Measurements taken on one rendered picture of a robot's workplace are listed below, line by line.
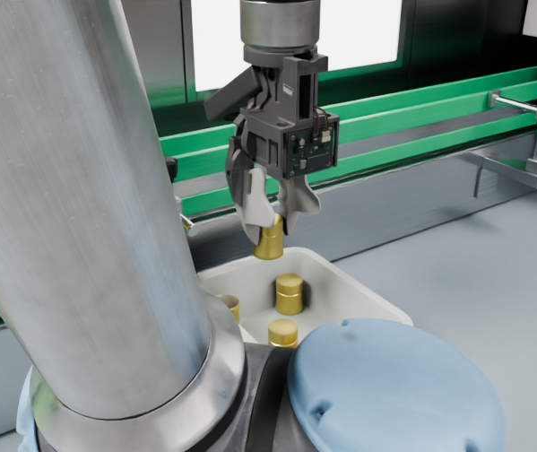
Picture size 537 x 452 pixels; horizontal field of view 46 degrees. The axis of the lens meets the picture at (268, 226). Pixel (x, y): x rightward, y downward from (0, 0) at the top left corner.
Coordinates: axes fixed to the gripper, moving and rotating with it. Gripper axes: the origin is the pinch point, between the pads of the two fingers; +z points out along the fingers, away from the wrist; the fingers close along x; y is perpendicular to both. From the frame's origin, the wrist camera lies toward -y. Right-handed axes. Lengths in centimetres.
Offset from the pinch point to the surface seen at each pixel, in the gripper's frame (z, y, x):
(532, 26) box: -10, -29, 86
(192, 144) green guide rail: -3.0, -21.0, 1.9
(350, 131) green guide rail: -3.0, -13.2, 23.4
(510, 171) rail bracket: 7, -5, 51
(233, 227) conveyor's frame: 5.8, -11.8, 2.5
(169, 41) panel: -15.1, -29.8, 3.9
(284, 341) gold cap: 11.2, 6.1, -2.0
